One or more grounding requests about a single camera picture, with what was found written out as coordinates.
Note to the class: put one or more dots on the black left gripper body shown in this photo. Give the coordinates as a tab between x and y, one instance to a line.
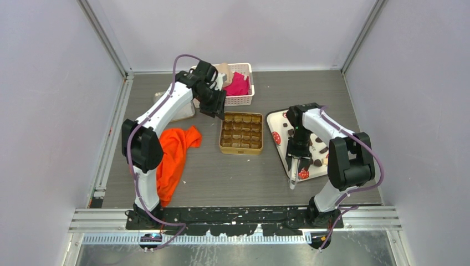
211	100

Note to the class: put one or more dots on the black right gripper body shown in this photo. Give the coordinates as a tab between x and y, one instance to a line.
300	144

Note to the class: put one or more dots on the metal tongs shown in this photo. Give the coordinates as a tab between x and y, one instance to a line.
293	176

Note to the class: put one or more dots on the gold chocolate tray box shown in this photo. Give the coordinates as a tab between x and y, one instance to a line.
241	133

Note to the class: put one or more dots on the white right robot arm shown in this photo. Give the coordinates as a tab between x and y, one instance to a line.
350	161

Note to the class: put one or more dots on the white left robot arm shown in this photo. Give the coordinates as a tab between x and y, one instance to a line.
141	137

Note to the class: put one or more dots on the strawberry pattern tray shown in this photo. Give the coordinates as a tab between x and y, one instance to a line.
281	129

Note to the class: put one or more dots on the silver box lid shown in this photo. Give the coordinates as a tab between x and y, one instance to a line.
188	111

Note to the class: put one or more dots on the pink cloth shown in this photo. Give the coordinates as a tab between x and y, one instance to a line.
239	86

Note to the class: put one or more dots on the beige cloth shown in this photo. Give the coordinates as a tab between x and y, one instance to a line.
225	70

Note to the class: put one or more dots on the white plastic basket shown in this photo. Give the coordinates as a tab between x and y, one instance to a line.
245	69

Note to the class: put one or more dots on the orange cloth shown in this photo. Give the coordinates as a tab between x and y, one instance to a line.
175	143

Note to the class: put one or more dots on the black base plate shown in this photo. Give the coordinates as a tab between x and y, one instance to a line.
233	221

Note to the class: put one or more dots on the white slotted cable duct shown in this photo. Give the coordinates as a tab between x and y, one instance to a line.
155	239

